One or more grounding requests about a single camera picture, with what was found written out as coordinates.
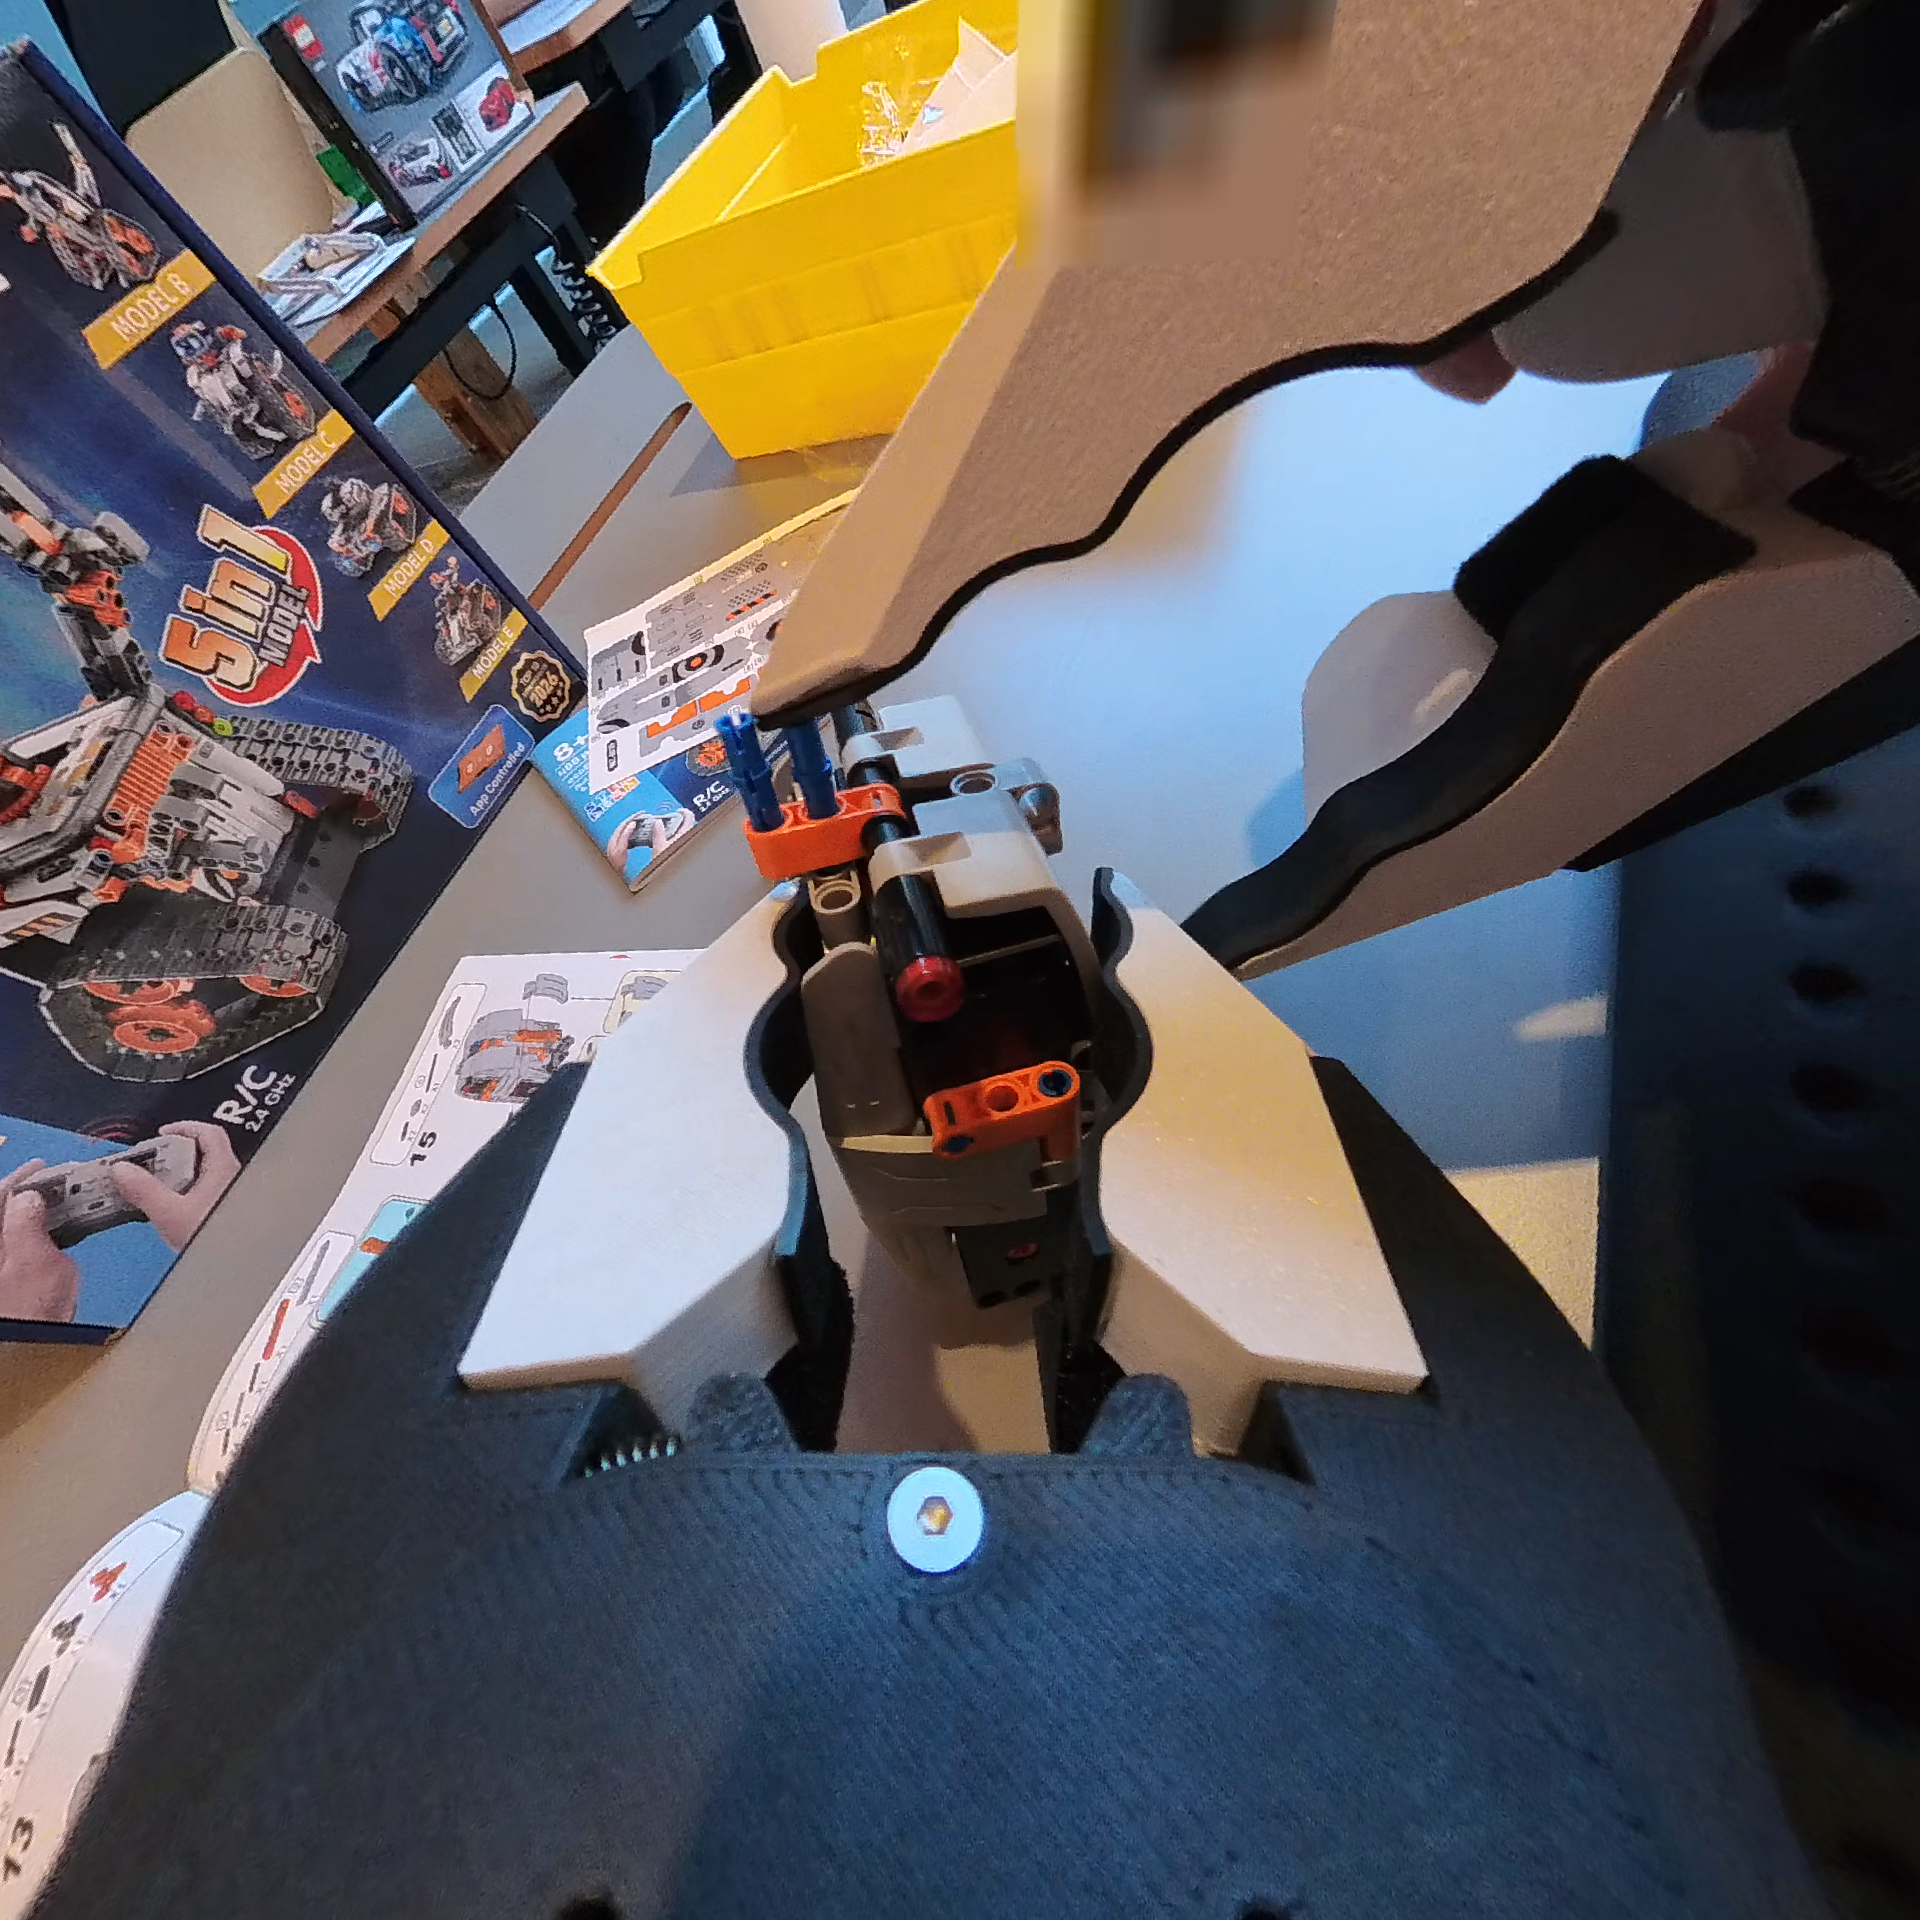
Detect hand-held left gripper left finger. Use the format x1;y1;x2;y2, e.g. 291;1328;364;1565
455;884;852;1452

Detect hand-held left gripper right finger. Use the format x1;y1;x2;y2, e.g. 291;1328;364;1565
1053;867;1429;1452

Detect toy car box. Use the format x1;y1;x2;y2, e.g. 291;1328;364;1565
253;0;539;228

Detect person's right hand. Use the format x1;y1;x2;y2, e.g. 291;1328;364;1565
1415;333;1824;470

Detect white instruction booklet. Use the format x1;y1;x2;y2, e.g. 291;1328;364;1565
0;952;708;1920

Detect grey desk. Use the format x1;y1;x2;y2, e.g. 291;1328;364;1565
0;322;1668;1518

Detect blue toy robot kit box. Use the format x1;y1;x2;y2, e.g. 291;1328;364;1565
0;37;587;1344

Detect blue manual booklet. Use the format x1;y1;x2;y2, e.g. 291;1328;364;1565
536;720;752;894

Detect wooden table with black legs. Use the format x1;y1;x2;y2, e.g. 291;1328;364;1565
253;83;601;422

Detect beige cardboard sheet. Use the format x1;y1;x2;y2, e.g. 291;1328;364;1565
125;44;343;289

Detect yellow plastic bin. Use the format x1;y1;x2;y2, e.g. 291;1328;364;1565
587;0;1021;460

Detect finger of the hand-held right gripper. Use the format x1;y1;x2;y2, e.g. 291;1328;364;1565
746;0;1708;733
1182;454;1920;981

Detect grey building block model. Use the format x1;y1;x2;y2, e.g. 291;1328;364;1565
715;696;1120;1314

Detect clear plastic bags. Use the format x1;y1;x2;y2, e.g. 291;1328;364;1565
854;22;1021;161

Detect grey orange sticker sheet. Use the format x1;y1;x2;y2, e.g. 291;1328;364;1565
583;533;819;783

